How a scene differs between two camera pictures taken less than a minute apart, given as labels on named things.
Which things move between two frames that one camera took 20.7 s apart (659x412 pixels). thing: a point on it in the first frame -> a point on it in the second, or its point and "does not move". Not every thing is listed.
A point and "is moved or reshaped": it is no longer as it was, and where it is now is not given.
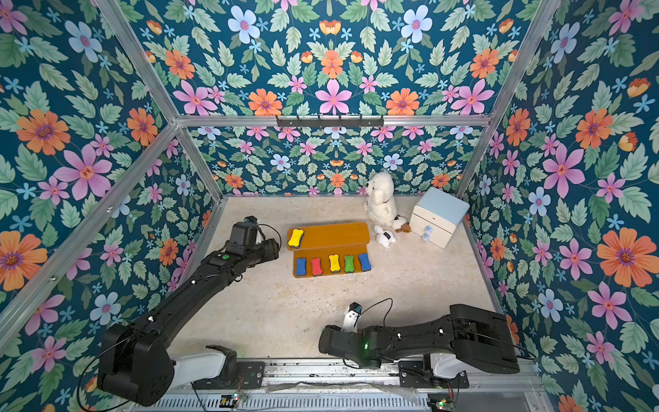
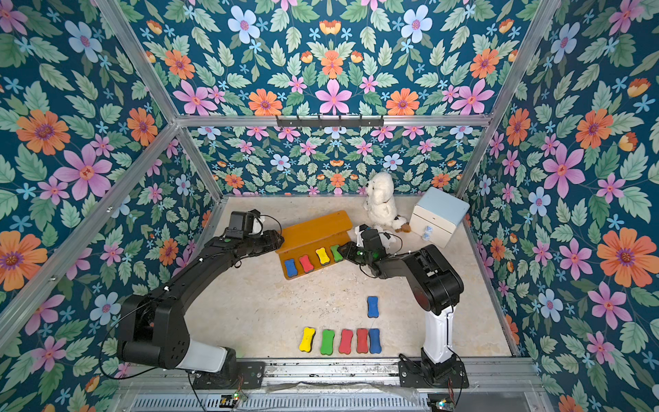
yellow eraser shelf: (295, 239) -> (306, 342)
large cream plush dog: (380, 202) does not move
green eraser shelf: (349, 263) -> (336, 256)
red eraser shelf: (317, 269) -> (307, 265)
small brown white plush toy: (401, 224) does not move
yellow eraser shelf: (335, 265) -> (323, 256)
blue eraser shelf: (365, 262) is moved or reshaped
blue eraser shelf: (301, 266) -> (291, 268)
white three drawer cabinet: (435, 216) does not move
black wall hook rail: (340, 122) does not move
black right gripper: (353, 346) -> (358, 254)
